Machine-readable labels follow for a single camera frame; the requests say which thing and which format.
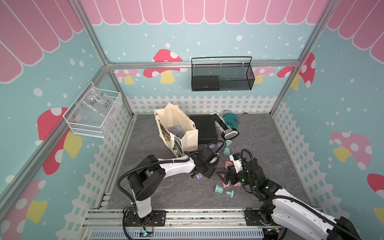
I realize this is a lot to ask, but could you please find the blue hourglass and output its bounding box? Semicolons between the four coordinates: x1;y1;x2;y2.
174;126;184;139

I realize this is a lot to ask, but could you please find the cream canvas tote bag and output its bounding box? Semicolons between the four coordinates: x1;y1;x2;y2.
154;103;199;157

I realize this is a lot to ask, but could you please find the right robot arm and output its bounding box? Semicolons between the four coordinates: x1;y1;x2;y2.
217;149;360;240

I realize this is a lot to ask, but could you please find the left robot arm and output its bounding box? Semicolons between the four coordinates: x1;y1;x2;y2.
116;140;225;220

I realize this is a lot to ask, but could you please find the teal hourglass by brush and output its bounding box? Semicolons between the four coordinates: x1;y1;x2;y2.
223;140;233;156

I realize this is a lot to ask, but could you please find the green hourglass front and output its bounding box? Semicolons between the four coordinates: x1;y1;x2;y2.
215;185;235;199

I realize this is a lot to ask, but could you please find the plastic bag in basket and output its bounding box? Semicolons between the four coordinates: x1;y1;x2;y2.
74;82;121;133

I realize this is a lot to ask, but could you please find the black flat box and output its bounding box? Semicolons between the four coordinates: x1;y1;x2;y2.
190;115;218;145

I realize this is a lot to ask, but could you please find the black white hair brush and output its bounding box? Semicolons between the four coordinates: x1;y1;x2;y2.
211;112;239;141

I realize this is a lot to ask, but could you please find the green rubber glove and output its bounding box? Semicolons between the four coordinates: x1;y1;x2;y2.
224;110;240;129

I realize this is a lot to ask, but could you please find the black box in basket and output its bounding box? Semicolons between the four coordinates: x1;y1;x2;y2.
192;76;220;92

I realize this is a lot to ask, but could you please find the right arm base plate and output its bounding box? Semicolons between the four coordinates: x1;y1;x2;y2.
243;208;283;227

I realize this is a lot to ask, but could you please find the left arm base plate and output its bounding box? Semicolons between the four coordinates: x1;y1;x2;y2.
124;209;167;227

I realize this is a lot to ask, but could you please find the black mesh wall basket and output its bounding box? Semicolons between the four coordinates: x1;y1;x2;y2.
191;56;255;91

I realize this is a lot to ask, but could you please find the clear wire wall basket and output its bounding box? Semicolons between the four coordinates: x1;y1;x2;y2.
62;81;123;139

